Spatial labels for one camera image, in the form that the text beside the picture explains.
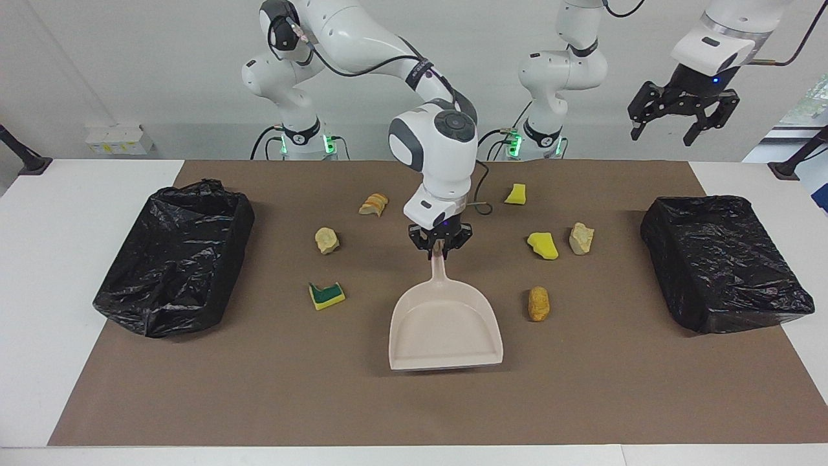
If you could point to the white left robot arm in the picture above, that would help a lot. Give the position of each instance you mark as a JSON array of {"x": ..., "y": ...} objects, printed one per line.
[{"x": 563, "y": 71}]

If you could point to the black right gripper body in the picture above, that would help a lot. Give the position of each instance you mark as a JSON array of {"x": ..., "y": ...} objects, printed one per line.
[{"x": 446, "y": 232}]

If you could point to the blue plastic object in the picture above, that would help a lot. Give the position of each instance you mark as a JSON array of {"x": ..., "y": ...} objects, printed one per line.
[{"x": 818, "y": 188}]

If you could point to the orange striped foam chunk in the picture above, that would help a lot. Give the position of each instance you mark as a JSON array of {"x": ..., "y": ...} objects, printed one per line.
[{"x": 374, "y": 204}]

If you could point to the bin with black bag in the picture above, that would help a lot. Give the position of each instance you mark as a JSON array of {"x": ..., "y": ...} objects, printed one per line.
[
  {"x": 174, "y": 265},
  {"x": 724, "y": 265}
]

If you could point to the beige plastic dustpan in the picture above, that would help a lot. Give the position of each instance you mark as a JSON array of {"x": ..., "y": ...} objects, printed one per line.
[{"x": 446, "y": 323}]

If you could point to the brown paper table mat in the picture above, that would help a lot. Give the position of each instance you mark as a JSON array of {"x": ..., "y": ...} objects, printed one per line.
[{"x": 414, "y": 401}]

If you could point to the large yellow sponge piece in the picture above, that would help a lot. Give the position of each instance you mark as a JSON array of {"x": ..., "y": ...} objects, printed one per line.
[{"x": 543, "y": 246}]

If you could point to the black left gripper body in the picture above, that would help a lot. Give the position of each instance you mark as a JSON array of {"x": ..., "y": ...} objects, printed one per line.
[{"x": 698, "y": 89}]

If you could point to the beige rock-like foam chunk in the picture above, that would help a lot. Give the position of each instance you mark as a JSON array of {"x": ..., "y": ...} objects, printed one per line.
[{"x": 581, "y": 238}]

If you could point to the window with green foliage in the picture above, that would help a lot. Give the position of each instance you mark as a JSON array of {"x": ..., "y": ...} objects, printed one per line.
[{"x": 808, "y": 103}]

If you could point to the white wall socket box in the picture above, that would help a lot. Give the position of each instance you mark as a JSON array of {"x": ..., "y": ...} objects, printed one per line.
[{"x": 119, "y": 139}]

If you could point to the small yellow sponge wedge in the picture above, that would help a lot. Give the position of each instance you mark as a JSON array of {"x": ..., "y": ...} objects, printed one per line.
[{"x": 515, "y": 195}]

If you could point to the black camera stand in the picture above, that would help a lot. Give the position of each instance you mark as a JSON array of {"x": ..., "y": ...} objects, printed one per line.
[
  {"x": 786, "y": 169},
  {"x": 32, "y": 165}
]

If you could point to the pale beige crumpled foam chunk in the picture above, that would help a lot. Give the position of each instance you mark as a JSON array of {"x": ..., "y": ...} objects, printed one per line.
[{"x": 326, "y": 240}]

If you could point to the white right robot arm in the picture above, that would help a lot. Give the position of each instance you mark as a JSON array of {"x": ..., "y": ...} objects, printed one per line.
[{"x": 446, "y": 152}]

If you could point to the brown oval textured sponge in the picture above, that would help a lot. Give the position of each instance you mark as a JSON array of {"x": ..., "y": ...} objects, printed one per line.
[{"x": 539, "y": 304}]

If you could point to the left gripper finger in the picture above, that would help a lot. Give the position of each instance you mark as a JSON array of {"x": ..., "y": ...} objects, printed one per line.
[
  {"x": 723, "y": 107},
  {"x": 650, "y": 100}
]

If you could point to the green and yellow sponge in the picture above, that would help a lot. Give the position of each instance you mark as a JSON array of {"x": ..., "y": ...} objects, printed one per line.
[{"x": 327, "y": 298}]

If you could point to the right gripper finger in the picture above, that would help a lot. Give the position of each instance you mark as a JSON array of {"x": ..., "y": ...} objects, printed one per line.
[
  {"x": 422, "y": 241},
  {"x": 460, "y": 238}
]

